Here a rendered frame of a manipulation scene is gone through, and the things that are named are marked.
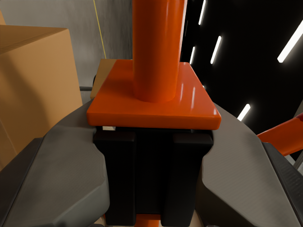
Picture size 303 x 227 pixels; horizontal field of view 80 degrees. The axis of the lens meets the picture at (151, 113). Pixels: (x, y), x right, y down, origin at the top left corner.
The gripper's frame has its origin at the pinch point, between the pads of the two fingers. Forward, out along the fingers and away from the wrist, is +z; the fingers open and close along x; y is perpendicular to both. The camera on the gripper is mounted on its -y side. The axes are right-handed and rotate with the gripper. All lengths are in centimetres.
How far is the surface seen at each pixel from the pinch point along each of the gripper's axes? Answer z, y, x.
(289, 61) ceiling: 353, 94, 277
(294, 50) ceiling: 352, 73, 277
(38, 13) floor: 209, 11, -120
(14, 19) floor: 168, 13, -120
